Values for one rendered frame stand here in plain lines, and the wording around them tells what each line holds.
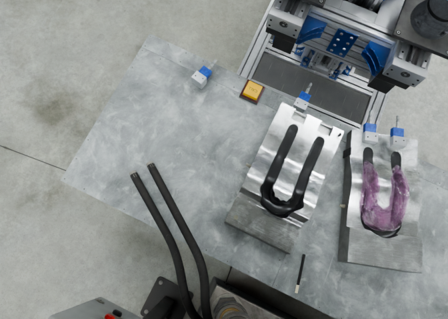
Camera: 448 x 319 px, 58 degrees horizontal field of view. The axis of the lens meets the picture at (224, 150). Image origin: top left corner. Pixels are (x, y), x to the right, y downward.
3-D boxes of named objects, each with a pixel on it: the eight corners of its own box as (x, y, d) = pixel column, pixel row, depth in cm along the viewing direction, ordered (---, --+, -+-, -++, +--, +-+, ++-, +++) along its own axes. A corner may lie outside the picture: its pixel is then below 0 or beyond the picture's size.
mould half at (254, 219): (277, 110, 162) (284, 97, 149) (337, 137, 160) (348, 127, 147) (224, 222, 150) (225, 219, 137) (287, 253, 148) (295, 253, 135)
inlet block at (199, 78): (211, 59, 167) (211, 53, 161) (221, 66, 166) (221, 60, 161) (191, 82, 164) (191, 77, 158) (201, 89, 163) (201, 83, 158)
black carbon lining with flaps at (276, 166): (289, 123, 153) (294, 115, 144) (327, 141, 152) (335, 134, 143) (251, 205, 145) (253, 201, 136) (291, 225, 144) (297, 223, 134)
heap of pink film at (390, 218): (359, 159, 152) (367, 154, 144) (405, 166, 152) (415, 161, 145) (354, 227, 145) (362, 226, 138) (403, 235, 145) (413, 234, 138)
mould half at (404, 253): (347, 133, 161) (357, 125, 150) (411, 143, 161) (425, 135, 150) (337, 261, 148) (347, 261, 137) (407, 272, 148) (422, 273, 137)
